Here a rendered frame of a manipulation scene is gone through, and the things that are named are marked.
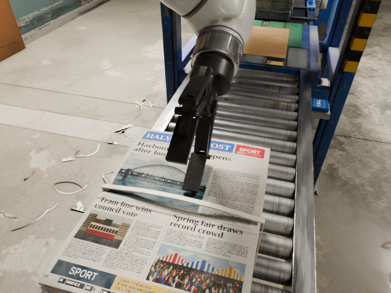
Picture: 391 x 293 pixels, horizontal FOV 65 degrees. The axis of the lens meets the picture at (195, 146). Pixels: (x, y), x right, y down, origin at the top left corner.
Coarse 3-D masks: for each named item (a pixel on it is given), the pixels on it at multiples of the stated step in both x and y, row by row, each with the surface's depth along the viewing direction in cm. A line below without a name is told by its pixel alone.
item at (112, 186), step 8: (104, 184) 55; (112, 184) 55; (144, 192) 52; (152, 192) 52; (160, 192) 52; (184, 200) 51; (192, 200) 51; (200, 200) 51; (216, 208) 50; (224, 208) 50; (240, 216) 49; (248, 216) 49; (256, 216) 49
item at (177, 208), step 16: (112, 176) 57; (112, 192) 54; (128, 192) 54; (176, 192) 54; (192, 192) 54; (144, 208) 51; (160, 208) 51; (176, 208) 51; (192, 208) 51; (208, 208) 51; (240, 208) 51; (256, 208) 51; (208, 224) 49; (224, 224) 49; (240, 224) 49; (256, 224) 49
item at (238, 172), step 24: (144, 144) 64; (168, 144) 64; (216, 144) 64; (240, 144) 64; (120, 168) 59; (144, 168) 59; (168, 168) 59; (216, 168) 58; (240, 168) 58; (264, 168) 58; (216, 192) 54; (240, 192) 54; (264, 192) 61
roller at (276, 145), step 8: (168, 128) 109; (216, 136) 106; (224, 136) 105; (232, 136) 105; (240, 136) 104; (248, 136) 104; (256, 136) 105; (248, 144) 103; (256, 144) 103; (264, 144) 102; (272, 144) 102; (280, 144) 101; (288, 144) 101; (296, 144) 101; (288, 152) 101
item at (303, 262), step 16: (304, 80) 136; (304, 96) 125; (304, 112) 116; (304, 128) 108; (304, 144) 101; (304, 160) 95; (304, 176) 89; (304, 192) 84; (304, 208) 80; (304, 224) 76; (304, 240) 73; (304, 256) 69; (304, 272) 66; (288, 288) 68; (304, 288) 64
